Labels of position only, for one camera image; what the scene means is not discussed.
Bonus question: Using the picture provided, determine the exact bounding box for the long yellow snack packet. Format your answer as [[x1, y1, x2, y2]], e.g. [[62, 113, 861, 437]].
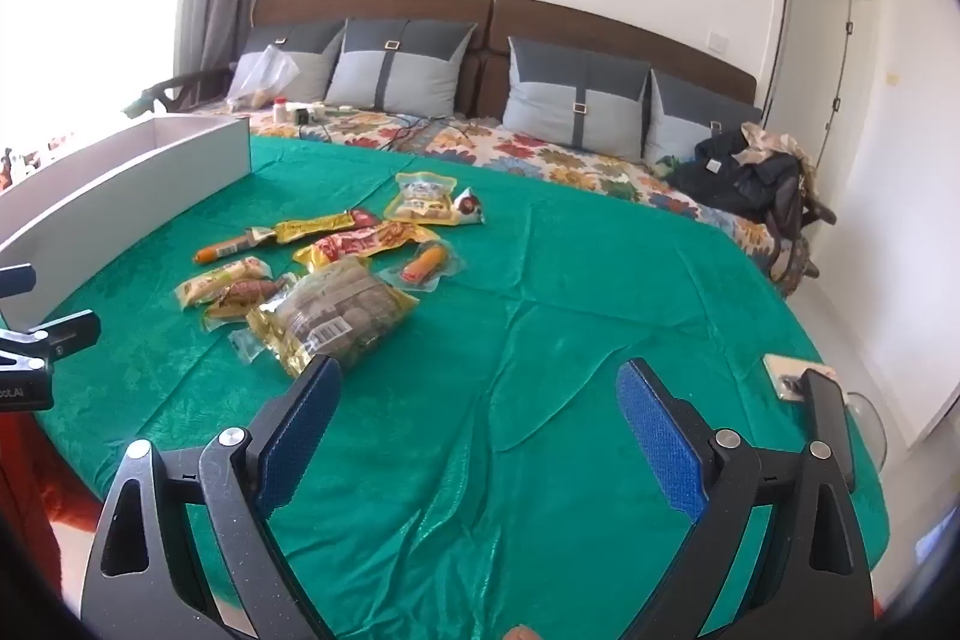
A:
[[251, 207, 380, 245]]

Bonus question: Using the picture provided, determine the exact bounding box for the white door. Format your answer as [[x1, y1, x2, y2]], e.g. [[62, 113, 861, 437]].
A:
[[759, 0, 857, 165]]

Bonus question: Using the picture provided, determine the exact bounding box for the clear plastic bag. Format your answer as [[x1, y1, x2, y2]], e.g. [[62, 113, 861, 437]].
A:
[[227, 46, 301, 111]]

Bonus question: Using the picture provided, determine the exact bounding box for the red yellow snack packet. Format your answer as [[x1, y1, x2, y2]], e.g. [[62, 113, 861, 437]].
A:
[[292, 220, 451, 272]]

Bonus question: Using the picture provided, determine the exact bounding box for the orange sausage stick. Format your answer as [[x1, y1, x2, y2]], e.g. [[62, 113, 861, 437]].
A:
[[195, 237, 260, 266]]

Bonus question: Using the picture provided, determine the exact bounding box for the white cardboard box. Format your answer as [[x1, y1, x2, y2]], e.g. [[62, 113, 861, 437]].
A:
[[0, 113, 252, 330]]

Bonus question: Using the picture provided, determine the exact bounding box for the beige garment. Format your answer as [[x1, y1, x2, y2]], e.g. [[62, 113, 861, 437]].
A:
[[739, 122, 816, 170]]

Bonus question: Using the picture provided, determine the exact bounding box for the black remote control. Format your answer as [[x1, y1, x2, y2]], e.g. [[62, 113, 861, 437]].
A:
[[802, 368, 857, 491]]

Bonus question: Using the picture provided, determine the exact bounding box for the corn cob packet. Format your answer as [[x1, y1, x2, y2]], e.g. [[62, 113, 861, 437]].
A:
[[176, 257, 275, 311]]

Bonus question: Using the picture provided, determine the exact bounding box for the black jacket pile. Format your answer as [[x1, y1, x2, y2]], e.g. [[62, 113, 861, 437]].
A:
[[666, 130, 811, 236]]

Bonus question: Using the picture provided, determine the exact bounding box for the beige smartphone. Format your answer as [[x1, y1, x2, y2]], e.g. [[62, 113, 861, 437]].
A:
[[763, 353, 837, 402]]

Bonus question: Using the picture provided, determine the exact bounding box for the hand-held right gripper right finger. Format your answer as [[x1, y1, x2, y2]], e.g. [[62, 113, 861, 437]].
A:
[[616, 359, 875, 640]]

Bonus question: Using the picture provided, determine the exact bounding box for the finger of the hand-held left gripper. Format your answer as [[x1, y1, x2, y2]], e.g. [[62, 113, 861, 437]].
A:
[[0, 308, 102, 365], [0, 263, 36, 298]]

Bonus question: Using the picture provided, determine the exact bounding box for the brown headboard panel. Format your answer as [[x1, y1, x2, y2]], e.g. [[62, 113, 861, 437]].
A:
[[491, 0, 758, 120], [251, 0, 496, 110]]

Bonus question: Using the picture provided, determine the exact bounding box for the floral bedsheet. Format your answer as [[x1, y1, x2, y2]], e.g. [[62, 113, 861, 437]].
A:
[[225, 104, 811, 298]]

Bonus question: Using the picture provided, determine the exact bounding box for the large brown snack bag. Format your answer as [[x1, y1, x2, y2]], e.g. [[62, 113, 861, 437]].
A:
[[247, 256, 419, 380]]

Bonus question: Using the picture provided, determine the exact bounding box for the small green white packet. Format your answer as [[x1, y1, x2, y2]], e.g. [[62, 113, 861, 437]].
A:
[[227, 323, 265, 362]]

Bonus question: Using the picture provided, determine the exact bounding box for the yellow peanut packet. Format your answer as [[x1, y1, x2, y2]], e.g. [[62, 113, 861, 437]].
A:
[[384, 171, 458, 226]]

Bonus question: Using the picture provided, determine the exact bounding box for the dark wooden chair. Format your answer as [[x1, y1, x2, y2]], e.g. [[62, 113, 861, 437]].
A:
[[142, 70, 230, 114]]

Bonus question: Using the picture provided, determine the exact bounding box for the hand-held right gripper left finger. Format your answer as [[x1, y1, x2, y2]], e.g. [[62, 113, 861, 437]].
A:
[[81, 353, 344, 640]]

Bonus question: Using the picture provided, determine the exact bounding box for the green blanket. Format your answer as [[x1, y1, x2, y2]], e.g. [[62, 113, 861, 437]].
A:
[[34, 134, 890, 640]]

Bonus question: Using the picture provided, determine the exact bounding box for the triangular white red packet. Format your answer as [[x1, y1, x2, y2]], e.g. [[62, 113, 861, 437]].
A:
[[452, 188, 486, 226]]

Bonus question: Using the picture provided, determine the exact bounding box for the grey two-tone pillow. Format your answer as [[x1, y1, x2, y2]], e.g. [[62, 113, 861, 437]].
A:
[[501, 36, 652, 151], [643, 68, 762, 166], [324, 17, 479, 118], [238, 21, 347, 103]]

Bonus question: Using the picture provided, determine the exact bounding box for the small sausage clear packet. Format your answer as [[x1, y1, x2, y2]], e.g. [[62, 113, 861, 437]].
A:
[[379, 241, 466, 294]]

